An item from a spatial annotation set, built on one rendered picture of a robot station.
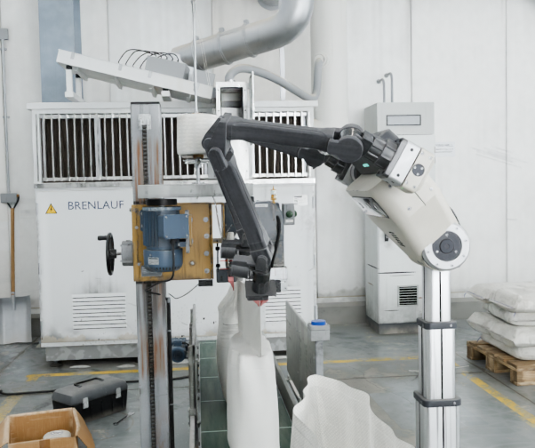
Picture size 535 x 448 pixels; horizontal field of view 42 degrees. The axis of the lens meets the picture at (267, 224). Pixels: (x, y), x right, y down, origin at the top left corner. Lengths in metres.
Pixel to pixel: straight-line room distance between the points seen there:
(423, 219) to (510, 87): 5.56
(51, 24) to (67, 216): 1.90
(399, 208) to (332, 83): 4.00
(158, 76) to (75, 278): 1.72
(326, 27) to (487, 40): 2.10
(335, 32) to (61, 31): 2.44
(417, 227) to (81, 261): 3.88
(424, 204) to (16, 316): 5.27
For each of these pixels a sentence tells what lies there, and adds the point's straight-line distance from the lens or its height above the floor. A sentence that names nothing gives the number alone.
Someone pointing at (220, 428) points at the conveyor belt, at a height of 0.38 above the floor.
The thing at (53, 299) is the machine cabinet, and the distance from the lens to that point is 5.74.
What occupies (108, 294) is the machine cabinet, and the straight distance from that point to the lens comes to 5.66.
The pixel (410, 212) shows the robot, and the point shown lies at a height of 1.31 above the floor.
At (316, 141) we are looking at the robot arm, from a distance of 1.95.
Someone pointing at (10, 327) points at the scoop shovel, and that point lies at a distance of 6.91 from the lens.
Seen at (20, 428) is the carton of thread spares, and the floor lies 0.17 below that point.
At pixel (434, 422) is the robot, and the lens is 2.40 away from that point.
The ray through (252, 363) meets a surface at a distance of 2.46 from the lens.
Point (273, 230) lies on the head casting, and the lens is 2.85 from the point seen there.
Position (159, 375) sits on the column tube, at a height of 0.62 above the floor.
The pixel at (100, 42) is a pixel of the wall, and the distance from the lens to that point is 7.06.
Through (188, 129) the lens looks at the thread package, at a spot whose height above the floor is 1.62.
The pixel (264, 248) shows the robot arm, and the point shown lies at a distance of 2.14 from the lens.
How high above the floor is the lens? 1.40
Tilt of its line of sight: 3 degrees down
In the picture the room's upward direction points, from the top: 1 degrees counter-clockwise
